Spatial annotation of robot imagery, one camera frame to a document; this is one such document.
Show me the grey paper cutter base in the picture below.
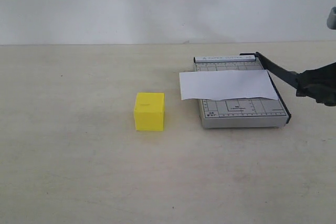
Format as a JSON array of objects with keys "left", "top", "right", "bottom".
[{"left": 194, "top": 53, "right": 291, "bottom": 129}]

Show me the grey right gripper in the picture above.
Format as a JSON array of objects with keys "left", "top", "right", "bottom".
[{"left": 296, "top": 6, "right": 336, "bottom": 106}]

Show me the yellow foam cube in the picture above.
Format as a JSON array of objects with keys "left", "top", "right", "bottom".
[{"left": 133, "top": 92, "right": 165, "bottom": 131}]

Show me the white paper sheet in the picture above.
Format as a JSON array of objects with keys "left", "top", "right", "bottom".
[{"left": 179, "top": 70, "right": 278, "bottom": 101}]

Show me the black cutter blade arm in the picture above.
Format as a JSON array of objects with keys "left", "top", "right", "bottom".
[{"left": 255, "top": 52, "right": 300, "bottom": 89}]

